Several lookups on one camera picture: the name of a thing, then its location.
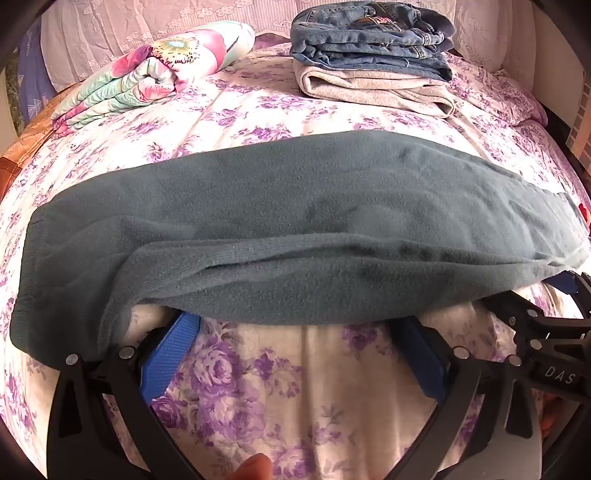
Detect teal fleece pants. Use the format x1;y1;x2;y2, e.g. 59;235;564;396
9;130;591;376

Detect dark blue folded jeans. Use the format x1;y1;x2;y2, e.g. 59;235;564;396
292;0;456;51

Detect white slatted radiator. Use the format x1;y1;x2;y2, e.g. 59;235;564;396
567;104;591;156

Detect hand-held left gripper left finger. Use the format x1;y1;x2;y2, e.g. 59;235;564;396
46;311;204;480

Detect brown cushion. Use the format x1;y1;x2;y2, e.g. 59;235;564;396
0;136;43;197

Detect grey folded pants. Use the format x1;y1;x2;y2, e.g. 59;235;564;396
294;62;458;119

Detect person's left hand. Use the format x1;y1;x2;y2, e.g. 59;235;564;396
230;453;274;480

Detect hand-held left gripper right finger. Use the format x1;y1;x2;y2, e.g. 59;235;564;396
392;318;542;480

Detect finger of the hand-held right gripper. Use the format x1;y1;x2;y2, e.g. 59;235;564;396
480;295;591;334
547;270;591;297

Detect blue patterned cloth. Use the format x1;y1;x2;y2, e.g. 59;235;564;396
16;28;58;123

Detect floral folded quilt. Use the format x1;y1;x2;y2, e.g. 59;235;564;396
50;21;257;139

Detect faded blue folded jeans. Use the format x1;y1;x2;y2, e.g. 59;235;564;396
290;39;454;84

